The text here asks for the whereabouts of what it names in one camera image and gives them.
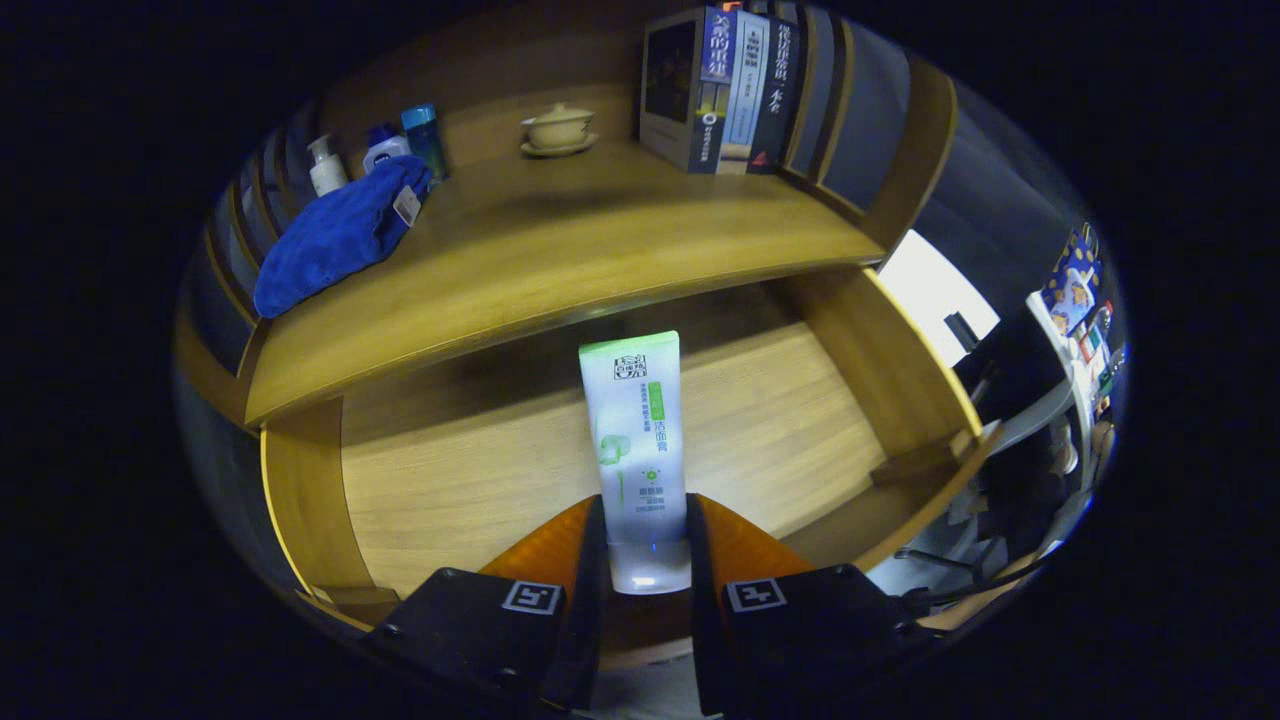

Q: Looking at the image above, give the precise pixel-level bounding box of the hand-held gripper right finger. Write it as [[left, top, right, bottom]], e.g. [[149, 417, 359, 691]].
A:
[[685, 493, 926, 716]]

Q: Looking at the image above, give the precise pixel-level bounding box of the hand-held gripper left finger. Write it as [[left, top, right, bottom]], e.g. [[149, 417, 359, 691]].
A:
[[365, 495, 609, 713]]

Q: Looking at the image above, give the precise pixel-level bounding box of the white and green tube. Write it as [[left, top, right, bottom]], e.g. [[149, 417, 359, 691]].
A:
[[578, 331, 693, 596]]

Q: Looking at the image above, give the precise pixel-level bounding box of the wooden drawer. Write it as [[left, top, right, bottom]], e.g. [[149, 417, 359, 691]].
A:
[[258, 265, 1004, 671]]

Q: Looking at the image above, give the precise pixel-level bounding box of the wooden countertop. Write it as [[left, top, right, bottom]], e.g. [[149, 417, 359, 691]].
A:
[[240, 140, 889, 429]]

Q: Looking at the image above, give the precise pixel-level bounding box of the white side cabinet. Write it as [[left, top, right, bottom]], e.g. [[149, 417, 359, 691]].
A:
[[875, 228, 1001, 369]]

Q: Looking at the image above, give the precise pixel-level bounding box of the wooden cabinet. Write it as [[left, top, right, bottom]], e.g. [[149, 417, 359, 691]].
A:
[[172, 0, 961, 431]]

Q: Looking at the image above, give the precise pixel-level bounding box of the blue towel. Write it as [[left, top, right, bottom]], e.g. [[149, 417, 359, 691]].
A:
[[252, 155, 434, 319]]

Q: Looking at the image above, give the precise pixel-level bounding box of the beige saucer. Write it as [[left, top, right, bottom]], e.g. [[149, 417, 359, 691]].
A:
[[519, 132, 601, 159]]

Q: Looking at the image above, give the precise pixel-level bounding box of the beige lidded teacup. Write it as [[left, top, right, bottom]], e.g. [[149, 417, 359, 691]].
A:
[[523, 102, 597, 149]]

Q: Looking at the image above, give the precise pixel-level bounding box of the teal bottle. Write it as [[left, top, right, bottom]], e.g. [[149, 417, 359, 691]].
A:
[[401, 104, 449, 184]]

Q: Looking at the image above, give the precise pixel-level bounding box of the colourful printed bag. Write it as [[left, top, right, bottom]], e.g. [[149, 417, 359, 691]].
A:
[[1040, 222, 1104, 336]]

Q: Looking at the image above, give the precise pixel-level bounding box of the white bottle with blue cap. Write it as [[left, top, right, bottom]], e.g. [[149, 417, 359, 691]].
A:
[[362, 122, 413, 176]]

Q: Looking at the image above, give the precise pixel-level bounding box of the white pump bottle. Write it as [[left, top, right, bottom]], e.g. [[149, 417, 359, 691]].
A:
[[306, 134, 349, 198]]

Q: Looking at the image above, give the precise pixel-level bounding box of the black spine book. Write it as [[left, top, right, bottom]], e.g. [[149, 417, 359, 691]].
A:
[[748, 15, 803, 176]]

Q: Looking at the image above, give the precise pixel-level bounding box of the white spine book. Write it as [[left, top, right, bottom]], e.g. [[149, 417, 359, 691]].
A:
[[716, 10, 771, 177]]

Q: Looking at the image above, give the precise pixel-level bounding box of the blue spine book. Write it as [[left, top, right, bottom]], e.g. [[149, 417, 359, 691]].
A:
[[638, 8, 739, 175]]

